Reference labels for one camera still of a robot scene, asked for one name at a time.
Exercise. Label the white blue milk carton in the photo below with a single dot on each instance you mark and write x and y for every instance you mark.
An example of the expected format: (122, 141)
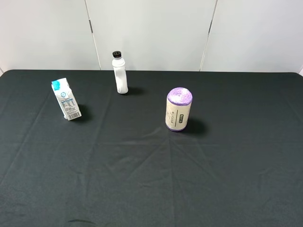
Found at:
(66, 99)

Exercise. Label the purple trash bag roll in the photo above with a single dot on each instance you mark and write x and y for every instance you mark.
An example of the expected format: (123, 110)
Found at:
(178, 105)

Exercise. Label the white bottle black cap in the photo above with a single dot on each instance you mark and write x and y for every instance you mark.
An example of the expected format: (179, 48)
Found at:
(118, 64)

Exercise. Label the black tablecloth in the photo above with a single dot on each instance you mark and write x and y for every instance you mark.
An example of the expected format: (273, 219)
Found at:
(237, 163)

